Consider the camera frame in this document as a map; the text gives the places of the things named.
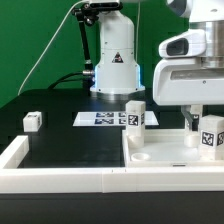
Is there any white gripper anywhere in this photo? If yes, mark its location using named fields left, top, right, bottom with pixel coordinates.
left=153, top=58, right=224, bottom=131

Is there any white square tabletop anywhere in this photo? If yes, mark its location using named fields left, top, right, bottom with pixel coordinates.
left=122, top=129, right=224, bottom=167

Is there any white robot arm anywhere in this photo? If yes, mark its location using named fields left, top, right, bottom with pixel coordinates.
left=90, top=0, right=224, bottom=109

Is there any white marker sheet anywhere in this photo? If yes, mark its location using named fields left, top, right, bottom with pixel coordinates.
left=72, top=111, right=160, bottom=127

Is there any white U-shaped obstacle fence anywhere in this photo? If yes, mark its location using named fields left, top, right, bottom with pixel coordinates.
left=0, top=135, right=224, bottom=194

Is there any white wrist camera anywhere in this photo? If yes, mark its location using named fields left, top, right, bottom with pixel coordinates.
left=159, top=29, right=206, bottom=58

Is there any black cable bundle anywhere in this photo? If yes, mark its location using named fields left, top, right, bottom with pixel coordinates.
left=47, top=73, right=95, bottom=90

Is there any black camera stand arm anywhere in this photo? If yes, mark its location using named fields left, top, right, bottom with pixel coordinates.
left=71, top=2, right=98, bottom=78

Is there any white cable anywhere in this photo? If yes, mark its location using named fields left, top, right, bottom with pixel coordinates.
left=17, top=0, right=88, bottom=97

